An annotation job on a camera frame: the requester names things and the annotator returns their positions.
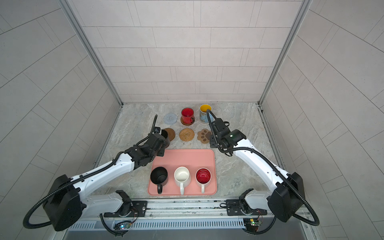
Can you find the dark wooden round coaster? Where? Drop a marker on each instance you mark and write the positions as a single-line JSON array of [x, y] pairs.
[[171, 133]]

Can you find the black mug red inside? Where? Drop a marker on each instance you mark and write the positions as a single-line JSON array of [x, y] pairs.
[[187, 113]]

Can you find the circuit board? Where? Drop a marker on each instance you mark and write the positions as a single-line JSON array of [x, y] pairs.
[[252, 223], [123, 226]]

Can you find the black mug front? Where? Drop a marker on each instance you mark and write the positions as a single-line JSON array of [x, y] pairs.
[[159, 177]]

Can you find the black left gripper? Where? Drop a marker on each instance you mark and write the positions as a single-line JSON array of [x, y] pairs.
[[162, 150]]

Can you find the white mug red inside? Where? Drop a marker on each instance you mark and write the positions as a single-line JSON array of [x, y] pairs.
[[203, 178]]

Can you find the pink tray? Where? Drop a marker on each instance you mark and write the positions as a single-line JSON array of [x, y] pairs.
[[193, 160]]

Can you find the left circuit board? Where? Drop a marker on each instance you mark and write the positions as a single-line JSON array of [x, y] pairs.
[[123, 226]]

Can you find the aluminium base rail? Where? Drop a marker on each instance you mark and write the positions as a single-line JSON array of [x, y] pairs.
[[177, 214]]

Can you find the cork paw print coaster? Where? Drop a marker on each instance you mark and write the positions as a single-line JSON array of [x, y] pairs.
[[204, 136]]

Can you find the blue-grey woven round coaster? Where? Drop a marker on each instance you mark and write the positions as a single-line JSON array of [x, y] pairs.
[[170, 119]]

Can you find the blue mug yellow inside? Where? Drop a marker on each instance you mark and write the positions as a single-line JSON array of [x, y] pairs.
[[203, 118]]

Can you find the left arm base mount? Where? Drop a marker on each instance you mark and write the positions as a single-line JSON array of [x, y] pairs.
[[129, 208]]

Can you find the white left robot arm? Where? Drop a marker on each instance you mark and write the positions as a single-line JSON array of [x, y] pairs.
[[69, 197]]

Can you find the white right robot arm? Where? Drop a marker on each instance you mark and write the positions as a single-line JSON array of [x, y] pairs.
[[280, 197]]

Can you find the right circuit board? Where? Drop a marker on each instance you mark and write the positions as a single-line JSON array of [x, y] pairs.
[[252, 223]]

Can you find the woven rattan round coaster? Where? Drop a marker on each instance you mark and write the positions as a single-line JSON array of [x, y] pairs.
[[187, 135]]

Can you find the metal corner profile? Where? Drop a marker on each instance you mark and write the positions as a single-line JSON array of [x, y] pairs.
[[68, 12], [288, 42]]

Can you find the metal corner profile left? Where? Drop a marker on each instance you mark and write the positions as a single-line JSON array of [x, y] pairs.
[[68, 12]]

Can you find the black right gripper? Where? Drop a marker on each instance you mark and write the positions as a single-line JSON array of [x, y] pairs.
[[212, 144]]

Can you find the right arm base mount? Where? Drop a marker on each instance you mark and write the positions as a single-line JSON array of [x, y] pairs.
[[239, 207]]

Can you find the metal corner profile right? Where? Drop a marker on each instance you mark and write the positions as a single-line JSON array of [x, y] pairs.
[[288, 42]]

